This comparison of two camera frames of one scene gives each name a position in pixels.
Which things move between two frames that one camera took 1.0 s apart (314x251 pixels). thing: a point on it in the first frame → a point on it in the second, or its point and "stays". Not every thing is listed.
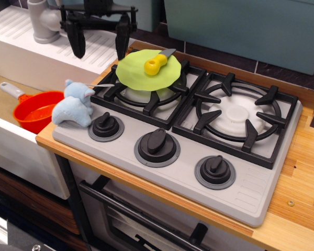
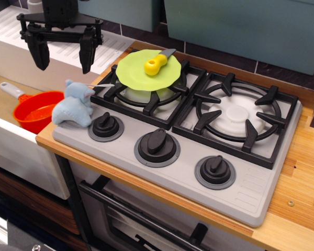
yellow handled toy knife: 153,65 stays
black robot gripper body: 98,14 → 60,21
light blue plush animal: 76,106 stays
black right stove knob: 215,172 stays
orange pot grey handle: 33,111 stays
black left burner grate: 159,107 stays
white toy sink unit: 18,59 stays
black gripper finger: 122,35 → 88,43
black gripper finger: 77,37 → 38,48
